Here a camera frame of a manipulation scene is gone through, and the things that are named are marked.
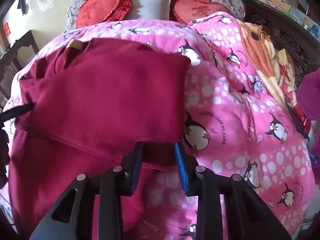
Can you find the left red heart pillow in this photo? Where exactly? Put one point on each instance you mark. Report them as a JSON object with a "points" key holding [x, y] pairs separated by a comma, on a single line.
{"points": [[98, 11]]}

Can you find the dark carved wooden headboard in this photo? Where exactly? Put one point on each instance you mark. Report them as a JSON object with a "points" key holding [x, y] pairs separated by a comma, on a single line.
{"points": [[286, 34]]}

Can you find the dark wooden side table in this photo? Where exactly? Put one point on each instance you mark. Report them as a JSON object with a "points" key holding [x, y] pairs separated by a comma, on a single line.
{"points": [[9, 56]]}

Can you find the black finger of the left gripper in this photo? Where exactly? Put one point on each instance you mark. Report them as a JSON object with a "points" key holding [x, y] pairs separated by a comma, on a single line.
{"points": [[16, 111]]}

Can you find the red wall sticker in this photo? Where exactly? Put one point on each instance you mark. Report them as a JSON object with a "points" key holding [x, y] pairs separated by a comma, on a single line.
{"points": [[7, 29]]}

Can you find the white square pillow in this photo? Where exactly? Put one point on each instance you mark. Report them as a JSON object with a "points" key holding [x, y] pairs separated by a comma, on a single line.
{"points": [[149, 10]]}

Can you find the right red heart pillow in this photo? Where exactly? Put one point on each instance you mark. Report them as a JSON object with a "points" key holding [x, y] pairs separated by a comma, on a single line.
{"points": [[185, 11]]}

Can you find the pink penguin blanket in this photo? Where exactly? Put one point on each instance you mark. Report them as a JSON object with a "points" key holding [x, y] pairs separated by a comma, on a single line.
{"points": [[231, 125]]}

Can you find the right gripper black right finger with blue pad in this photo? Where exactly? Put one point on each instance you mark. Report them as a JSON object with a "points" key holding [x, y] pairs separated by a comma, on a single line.
{"points": [[227, 200]]}

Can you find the dark red fleece sweater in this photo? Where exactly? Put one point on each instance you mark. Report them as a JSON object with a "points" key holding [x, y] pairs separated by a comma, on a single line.
{"points": [[92, 104]]}

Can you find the orange cartoon blanket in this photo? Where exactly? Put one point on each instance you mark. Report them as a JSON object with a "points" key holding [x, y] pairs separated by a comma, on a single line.
{"points": [[277, 72]]}

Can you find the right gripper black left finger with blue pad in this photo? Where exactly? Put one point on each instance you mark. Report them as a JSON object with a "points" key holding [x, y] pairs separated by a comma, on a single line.
{"points": [[93, 200]]}

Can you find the dark hanging cloth on wall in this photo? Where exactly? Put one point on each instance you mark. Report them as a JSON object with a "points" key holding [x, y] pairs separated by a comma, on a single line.
{"points": [[22, 6]]}

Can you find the red heart pillow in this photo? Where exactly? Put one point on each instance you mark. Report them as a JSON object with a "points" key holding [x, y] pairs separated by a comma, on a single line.
{"points": [[185, 11], [98, 11]]}

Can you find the purple fleece garment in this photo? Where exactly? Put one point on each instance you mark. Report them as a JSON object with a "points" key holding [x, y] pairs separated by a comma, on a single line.
{"points": [[308, 95]]}

